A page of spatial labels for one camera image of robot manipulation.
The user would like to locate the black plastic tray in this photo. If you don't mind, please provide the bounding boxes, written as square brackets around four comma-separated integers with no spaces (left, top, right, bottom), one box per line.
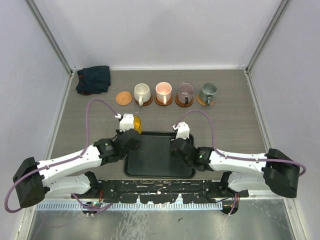
[124,131,196,179]

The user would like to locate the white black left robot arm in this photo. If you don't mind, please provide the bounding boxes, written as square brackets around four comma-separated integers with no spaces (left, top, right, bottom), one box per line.
[12,129,141,209]

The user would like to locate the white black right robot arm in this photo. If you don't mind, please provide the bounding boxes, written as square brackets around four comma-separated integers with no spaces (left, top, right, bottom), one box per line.
[170,138,301,199]

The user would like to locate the white slotted cable duct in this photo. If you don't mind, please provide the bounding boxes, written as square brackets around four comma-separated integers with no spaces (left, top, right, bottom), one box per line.
[35,200,223,211]

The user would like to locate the grey ceramic mug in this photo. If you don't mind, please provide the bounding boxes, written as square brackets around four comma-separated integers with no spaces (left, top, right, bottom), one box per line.
[199,83,217,106]

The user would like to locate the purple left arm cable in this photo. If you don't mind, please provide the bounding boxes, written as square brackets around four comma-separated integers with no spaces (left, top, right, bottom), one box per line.
[4,98,121,217]

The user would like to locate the yellow mug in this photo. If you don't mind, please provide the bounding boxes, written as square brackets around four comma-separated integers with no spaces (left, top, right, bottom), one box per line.
[133,115,142,134]

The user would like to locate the woven rattan coaster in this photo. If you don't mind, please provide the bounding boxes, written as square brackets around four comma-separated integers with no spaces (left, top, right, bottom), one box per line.
[115,91,133,106]
[196,93,215,107]

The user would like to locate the brown wooden coaster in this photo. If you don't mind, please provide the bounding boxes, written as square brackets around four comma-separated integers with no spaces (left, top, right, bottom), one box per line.
[134,95,153,107]
[155,97,174,107]
[175,95,195,108]

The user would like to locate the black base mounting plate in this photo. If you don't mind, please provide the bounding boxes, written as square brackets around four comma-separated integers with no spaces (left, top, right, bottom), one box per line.
[76,180,235,204]

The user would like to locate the white ceramic mug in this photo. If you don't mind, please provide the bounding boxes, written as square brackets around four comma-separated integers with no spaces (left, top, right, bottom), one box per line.
[134,83,152,107]

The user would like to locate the pink ceramic mug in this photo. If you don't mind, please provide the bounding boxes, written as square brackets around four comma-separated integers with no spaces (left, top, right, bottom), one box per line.
[155,82,172,105]

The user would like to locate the dark blue folded cloth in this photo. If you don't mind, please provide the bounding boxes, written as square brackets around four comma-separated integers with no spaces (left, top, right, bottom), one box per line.
[76,65,111,96]

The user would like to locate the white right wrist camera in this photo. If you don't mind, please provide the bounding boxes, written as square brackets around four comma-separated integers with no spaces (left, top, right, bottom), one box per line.
[172,121,190,140]

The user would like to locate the purple glass cup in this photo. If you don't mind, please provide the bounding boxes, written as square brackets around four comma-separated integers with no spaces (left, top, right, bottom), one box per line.
[177,82,195,105]

